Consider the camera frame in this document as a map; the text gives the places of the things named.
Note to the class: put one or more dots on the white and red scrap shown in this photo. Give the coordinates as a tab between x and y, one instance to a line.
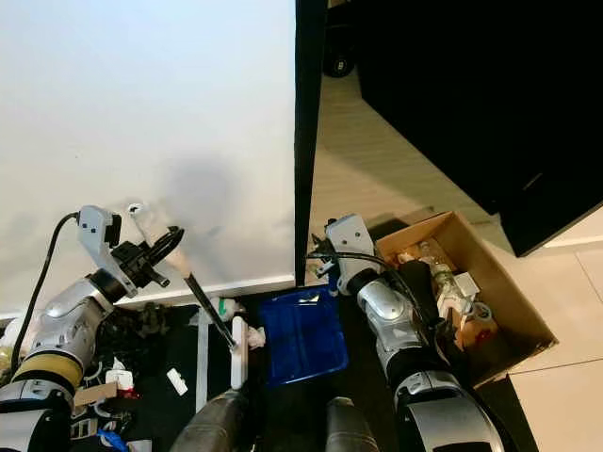
120	379

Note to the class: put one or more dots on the dark robot leg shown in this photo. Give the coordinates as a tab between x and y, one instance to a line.
212	424
350	428

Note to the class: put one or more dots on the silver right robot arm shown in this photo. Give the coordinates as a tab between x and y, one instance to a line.
382	315

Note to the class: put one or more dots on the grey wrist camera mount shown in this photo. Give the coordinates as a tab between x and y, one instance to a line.
96	235
349	240

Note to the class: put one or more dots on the white hand brush black rod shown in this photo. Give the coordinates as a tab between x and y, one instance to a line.
146	222

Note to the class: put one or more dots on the white tape strip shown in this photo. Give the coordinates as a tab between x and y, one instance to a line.
203	367

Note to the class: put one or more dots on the black caster wheel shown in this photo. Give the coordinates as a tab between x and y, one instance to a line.
335	58

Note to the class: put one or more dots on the small white box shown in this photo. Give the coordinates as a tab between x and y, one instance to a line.
466	283

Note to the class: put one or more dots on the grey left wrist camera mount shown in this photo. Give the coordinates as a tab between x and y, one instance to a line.
96	235

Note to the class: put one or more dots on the crumpled white tissue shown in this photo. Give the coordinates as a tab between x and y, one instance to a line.
256	334

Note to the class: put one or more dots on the crumpled black wrapper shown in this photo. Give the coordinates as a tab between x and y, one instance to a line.
146	320

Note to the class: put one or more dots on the dark robot right leg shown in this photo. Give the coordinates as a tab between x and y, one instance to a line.
350	428

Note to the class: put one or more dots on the brown cardboard box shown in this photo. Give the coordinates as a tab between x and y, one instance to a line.
513	301

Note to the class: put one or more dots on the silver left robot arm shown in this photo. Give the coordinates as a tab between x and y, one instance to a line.
71	311

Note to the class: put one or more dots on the dark robot left leg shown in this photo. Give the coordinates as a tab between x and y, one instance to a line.
212	424

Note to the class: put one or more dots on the small white paper scrap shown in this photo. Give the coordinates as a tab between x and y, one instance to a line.
177	381

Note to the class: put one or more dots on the clear plastic bottle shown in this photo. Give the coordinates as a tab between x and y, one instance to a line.
433	256

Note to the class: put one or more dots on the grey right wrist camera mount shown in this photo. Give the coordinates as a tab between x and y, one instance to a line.
349	240

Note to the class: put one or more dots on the black cabinet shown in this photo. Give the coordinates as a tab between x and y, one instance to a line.
480	85

